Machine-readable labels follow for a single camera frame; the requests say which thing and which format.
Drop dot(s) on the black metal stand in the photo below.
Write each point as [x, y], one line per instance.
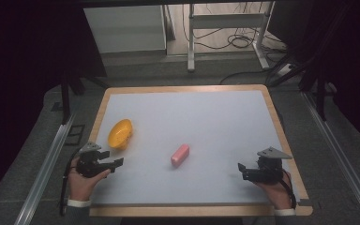
[65, 100]

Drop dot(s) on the white metal desk frame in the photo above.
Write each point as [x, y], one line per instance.
[228, 21]

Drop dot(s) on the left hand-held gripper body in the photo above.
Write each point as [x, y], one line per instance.
[89, 162]

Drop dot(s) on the pink soap bar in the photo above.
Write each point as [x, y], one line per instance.
[180, 155]

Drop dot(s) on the person's left hand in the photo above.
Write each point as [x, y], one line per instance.
[81, 184]

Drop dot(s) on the orange fruit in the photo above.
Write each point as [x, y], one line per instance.
[120, 133]

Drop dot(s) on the white power strip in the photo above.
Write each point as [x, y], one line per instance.
[285, 70]

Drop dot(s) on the aluminium rail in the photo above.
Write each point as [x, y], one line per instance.
[43, 175]
[340, 156]

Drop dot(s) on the person's right hand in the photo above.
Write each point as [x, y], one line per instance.
[275, 193]

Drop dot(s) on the grey cabinet panel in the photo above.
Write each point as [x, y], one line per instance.
[125, 28]

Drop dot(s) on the black tripod stand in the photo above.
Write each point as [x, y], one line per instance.
[320, 93]

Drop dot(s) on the black curtain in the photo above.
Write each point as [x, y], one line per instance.
[350, 47]
[28, 47]

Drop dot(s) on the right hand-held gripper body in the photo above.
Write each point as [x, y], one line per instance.
[270, 167]

